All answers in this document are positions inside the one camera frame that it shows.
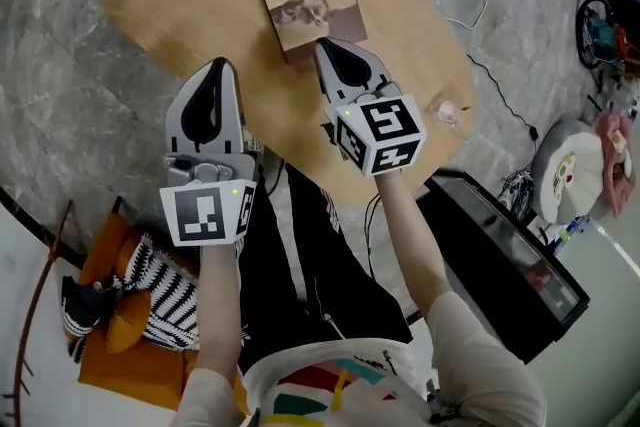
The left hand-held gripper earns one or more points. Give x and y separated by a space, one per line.
200 215

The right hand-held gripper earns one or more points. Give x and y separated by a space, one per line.
390 125

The orange sofa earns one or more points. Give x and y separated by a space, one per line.
130 380

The person's right forearm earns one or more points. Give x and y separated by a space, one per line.
410 235

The person's left forearm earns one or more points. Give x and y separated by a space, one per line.
217 305

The clear glass cup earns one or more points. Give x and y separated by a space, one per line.
447 112

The black white striped blanket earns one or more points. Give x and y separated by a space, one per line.
170 300

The black shorts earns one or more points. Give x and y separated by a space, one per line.
280 290

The orange pillow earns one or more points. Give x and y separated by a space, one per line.
125 322

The black striped pillow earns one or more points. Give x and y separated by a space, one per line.
87 305

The grey white plush cushion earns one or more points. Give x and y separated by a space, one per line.
555 155

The brown wooden coat rack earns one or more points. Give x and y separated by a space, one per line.
35 310

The teal vacuum cleaner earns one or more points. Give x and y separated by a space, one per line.
602 35

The pink plush toy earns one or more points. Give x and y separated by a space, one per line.
607 135

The white printed t-shirt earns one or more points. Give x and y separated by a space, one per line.
480 365

